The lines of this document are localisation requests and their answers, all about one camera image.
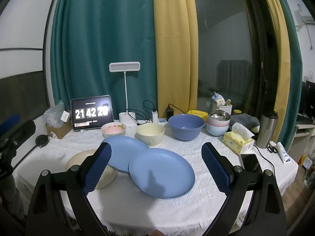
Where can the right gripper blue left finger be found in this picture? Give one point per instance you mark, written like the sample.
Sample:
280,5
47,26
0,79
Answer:
93,166

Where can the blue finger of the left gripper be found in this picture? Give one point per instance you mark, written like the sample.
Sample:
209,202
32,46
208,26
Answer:
9,123
12,141

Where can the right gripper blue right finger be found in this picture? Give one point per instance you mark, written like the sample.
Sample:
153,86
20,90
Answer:
219,167

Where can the pink strawberry bowl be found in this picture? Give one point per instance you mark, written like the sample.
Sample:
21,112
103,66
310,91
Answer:
113,129

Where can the stacked pastel bowls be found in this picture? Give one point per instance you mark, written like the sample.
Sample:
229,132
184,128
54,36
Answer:
218,122

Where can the black round disc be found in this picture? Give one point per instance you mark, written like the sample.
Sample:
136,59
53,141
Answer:
42,140

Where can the clear plastic bag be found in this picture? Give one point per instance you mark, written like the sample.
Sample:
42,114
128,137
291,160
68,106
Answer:
52,116

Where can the black smartphone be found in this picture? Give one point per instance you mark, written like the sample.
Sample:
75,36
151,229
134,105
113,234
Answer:
251,163

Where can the blue plate rear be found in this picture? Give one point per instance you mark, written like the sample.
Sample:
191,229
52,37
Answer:
124,148

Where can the blue plate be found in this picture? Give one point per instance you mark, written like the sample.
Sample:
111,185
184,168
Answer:
161,173
124,148

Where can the cardboard box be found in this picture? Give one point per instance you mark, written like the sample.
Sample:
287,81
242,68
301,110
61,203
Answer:
59,132

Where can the yellow tissue box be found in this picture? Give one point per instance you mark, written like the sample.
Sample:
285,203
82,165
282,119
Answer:
239,139

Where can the black scissors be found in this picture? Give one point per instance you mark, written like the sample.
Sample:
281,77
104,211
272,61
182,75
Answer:
271,149

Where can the tablet showing clock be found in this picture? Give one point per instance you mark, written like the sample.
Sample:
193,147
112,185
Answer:
91,113

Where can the white desk lamp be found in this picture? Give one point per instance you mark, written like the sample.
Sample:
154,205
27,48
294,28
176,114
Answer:
123,67

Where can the grey folded cloth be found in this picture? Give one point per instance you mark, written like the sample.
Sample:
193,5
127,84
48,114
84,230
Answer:
248,121

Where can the large blue bowl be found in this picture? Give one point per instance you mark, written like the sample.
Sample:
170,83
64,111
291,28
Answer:
186,127

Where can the yellow package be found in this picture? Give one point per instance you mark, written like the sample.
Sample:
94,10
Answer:
198,113

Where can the blue plate front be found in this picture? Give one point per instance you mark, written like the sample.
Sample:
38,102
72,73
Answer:
161,173

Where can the cream bowl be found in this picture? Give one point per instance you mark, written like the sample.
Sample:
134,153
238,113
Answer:
151,134

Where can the steel thermos cup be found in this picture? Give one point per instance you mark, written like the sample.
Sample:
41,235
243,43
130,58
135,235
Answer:
268,124

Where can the white cream tube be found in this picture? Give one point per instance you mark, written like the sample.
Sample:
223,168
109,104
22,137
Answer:
285,158

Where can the white basket with items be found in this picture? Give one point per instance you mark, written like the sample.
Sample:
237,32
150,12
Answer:
218,102

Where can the white charger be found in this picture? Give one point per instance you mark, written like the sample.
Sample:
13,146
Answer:
155,117

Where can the black power adapter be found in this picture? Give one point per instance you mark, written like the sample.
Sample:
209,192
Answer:
169,112

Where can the teal curtain right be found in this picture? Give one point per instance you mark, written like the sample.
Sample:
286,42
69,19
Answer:
295,89

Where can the teal curtain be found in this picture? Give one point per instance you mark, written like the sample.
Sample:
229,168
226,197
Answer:
88,35
295,89

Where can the computer monitor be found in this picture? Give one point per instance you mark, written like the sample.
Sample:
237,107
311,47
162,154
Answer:
306,105

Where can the teal curtain left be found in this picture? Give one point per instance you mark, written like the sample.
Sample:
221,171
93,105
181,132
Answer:
88,35

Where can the yellow curtain left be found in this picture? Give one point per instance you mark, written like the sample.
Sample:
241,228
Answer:
177,53

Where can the yellow curtain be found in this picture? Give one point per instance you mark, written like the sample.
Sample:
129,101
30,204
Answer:
283,66
177,53

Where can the yellow curtain right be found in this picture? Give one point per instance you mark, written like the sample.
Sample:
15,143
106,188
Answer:
283,66

